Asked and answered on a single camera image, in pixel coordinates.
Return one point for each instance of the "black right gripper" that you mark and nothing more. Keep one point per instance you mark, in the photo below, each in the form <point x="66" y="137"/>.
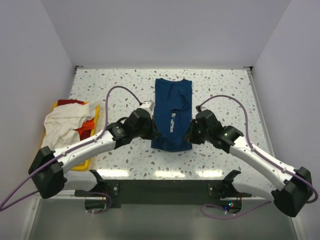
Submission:
<point x="189" y="137"/>

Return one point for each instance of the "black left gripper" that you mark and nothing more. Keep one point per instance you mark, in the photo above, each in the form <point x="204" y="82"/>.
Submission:
<point x="154" y="132"/>

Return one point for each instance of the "blue Mickey Mouse t-shirt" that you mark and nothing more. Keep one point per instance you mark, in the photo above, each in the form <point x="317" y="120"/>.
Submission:
<point x="172" y="114"/>

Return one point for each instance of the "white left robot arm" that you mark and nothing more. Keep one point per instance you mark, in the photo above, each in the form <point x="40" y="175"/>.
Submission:
<point x="51" y="170"/>

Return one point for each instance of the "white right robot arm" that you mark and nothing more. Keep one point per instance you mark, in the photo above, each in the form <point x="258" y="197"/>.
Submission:
<point x="291" y="188"/>

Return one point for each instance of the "orange t-shirt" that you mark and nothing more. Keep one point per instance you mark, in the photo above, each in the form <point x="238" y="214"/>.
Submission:
<point x="85" y="130"/>

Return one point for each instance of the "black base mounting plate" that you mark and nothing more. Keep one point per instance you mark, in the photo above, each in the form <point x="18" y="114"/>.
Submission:
<point x="116" y="193"/>

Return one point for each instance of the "white t-shirt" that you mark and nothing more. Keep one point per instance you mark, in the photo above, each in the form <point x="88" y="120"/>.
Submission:
<point x="65" y="122"/>

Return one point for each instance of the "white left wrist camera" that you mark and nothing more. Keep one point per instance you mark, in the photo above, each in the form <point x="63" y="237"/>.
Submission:
<point x="148" y="105"/>

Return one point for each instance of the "aluminium frame rail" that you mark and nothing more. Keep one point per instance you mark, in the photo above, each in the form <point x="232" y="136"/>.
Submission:
<point x="51" y="186"/>

